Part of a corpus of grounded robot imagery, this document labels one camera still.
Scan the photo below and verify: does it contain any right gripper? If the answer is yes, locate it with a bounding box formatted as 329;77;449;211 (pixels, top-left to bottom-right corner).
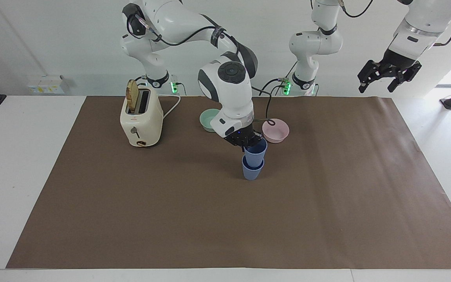
225;125;264;154

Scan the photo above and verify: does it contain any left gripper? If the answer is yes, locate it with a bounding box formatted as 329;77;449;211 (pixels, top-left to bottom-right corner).
357;49;422;94

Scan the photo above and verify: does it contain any blue cup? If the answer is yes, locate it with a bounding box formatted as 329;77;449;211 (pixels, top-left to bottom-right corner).
242;156;265;181
244;138;268;170

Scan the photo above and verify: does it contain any pink bowl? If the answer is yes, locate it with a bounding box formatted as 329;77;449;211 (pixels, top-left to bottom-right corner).
262;118;290;144

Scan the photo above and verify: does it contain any green bowl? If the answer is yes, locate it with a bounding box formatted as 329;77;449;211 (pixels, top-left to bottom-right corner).
199;108;222;133

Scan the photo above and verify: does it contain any cream toaster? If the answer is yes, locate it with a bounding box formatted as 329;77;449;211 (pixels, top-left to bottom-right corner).
120;84;164;148

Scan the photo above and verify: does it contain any toast slice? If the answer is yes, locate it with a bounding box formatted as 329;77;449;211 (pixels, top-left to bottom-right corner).
126;79;139;114

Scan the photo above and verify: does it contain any white toaster cord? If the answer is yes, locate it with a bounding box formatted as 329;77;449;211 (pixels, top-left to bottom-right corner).
159;93;181;120

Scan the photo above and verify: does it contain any white wall socket box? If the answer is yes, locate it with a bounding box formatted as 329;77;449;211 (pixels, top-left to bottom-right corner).
27;75;65;95

